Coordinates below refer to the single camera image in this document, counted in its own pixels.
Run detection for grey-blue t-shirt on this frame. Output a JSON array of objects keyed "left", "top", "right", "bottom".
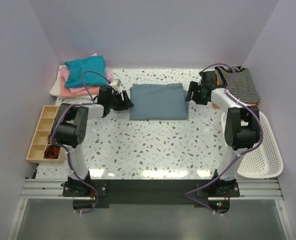
[{"left": 129, "top": 83, "right": 188, "bottom": 121}]

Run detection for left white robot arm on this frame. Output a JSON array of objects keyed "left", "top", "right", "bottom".
[{"left": 50, "top": 85, "right": 134, "bottom": 186}]

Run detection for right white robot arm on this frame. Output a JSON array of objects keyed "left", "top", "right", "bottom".
[{"left": 186, "top": 71, "right": 263, "bottom": 195}]

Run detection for teal folded t-shirt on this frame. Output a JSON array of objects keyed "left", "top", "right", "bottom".
[{"left": 64, "top": 55, "right": 108, "bottom": 89}]

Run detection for black white striped t-shirt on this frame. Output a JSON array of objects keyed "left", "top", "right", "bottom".
[{"left": 214, "top": 66, "right": 260, "bottom": 105}]

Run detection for salmon folded t-shirt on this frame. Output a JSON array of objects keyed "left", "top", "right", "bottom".
[{"left": 60, "top": 85, "right": 100, "bottom": 99}]

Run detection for light pink folded t-shirt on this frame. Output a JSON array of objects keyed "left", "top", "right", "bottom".
[{"left": 58, "top": 52, "right": 113, "bottom": 94}]

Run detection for white folded t-shirt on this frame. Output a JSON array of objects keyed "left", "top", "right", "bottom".
[{"left": 49, "top": 75, "right": 61, "bottom": 98}]

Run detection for dark items in tray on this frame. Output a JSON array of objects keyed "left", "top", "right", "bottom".
[{"left": 47, "top": 134, "right": 52, "bottom": 145}]

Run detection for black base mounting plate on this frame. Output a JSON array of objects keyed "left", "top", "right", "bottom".
[{"left": 61, "top": 179, "right": 241, "bottom": 210}]

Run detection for white perforated plastic basket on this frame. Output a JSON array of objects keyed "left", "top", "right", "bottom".
[{"left": 220, "top": 109, "right": 284, "bottom": 179}]

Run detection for wooden compartment organizer tray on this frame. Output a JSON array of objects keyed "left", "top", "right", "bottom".
[{"left": 26, "top": 105, "right": 64, "bottom": 164}]

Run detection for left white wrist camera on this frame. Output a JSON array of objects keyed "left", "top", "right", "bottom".
[{"left": 109, "top": 79, "right": 122, "bottom": 92}]

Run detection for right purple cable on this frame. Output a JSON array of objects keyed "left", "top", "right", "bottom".
[{"left": 184, "top": 62, "right": 265, "bottom": 210}]

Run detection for purple cable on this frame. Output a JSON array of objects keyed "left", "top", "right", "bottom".
[
  {"left": 49, "top": 71, "right": 114, "bottom": 215},
  {"left": 184, "top": 62, "right": 265, "bottom": 210}
]

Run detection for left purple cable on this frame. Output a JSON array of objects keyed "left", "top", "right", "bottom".
[{"left": 49, "top": 71, "right": 114, "bottom": 215}]

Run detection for orange black cable bundle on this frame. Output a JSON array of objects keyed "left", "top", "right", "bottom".
[{"left": 43, "top": 145, "right": 63, "bottom": 160}]

